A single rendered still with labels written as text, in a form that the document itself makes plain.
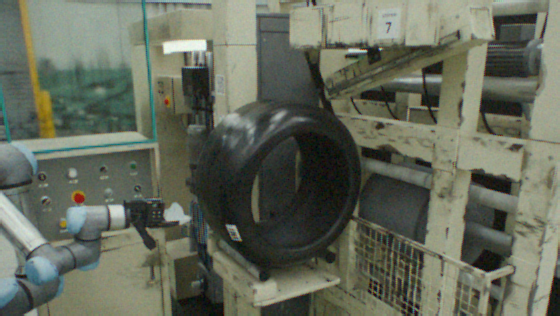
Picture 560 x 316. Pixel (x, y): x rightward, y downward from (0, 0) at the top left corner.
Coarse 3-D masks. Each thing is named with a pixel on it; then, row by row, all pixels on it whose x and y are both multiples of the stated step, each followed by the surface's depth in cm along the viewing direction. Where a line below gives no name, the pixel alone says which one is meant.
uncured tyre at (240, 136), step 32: (224, 128) 151; (256, 128) 141; (288, 128) 143; (320, 128) 149; (224, 160) 141; (256, 160) 140; (320, 160) 184; (352, 160) 159; (224, 192) 141; (320, 192) 187; (352, 192) 163; (224, 224) 145; (256, 224) 180; (288, 224) 186; (320, 224) 179; (256, 256) 152; (288, 256) 156
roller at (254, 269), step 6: (222, 246) 179; (228, 246) 176; (228, 252) 175; (234, 252) 171; (240, 258) 166; (246, 258) 164; (246, 264) 162; (252, 264) 160; (258, 264) 159; (252, 270) 158; (258, 270) 156; (264, 270) 155; (258, 276) 155; (264, 276) 155
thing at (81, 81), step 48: (0, 0) 155; (48, 0) 162; (96, 0) 170; (144, 0) 177; (0, 48) 159; (48, 48) 166; (96, 48) 174; (144, 48) 182; (0, 96) 162; (48, 96) 170; (96, 96) 178; (144, 96) 187; (48, 144) 174; (96, 144) 182
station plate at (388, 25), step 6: (378, 12) 134; (384, 12) 132; (390, 12) 130; (396, 12) 128; (378, 18) 134; (384, 18) 133; (390, 18) 131; (396, 18) 129; (378, 24) 135; (384, 24) 133; (390, 24) 131; (396, 24) 129; (378, 30) 135; (384, 30) 133; (390, 30) 131; (396, 30) 129; (378, 36) 136; (384, 36) 134; (390, 36) 132; (396, 36) 130
